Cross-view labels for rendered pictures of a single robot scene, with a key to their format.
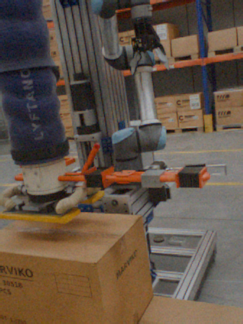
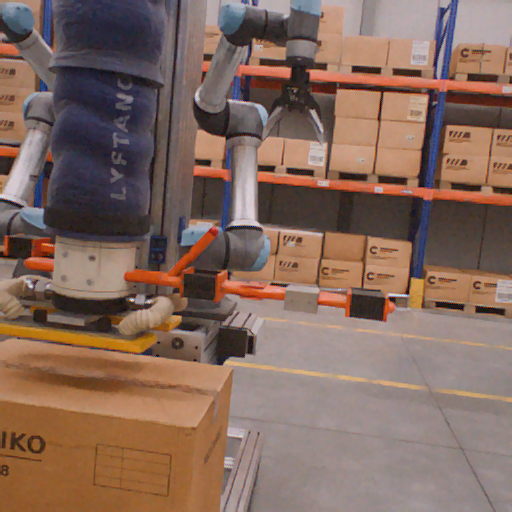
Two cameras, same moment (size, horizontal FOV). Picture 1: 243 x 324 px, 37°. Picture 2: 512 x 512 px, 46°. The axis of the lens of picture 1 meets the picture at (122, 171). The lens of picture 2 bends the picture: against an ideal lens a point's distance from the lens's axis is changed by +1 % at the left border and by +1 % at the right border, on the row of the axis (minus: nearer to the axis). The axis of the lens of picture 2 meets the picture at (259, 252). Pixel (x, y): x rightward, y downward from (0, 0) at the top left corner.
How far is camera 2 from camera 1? 0.47 m
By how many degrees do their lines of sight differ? 22
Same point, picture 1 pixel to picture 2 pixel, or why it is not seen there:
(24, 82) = (121, 96)
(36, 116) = (123, 159)
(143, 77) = (248, 152)
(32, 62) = (141, 68)
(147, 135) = (242, 243)
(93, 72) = (162, 126)
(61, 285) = (106, 470)
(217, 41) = not seen: hidden behind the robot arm
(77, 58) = not seen: hidden behind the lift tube
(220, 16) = not seen: hidden behind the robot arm
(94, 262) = (192, 426)
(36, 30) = (158, 21)
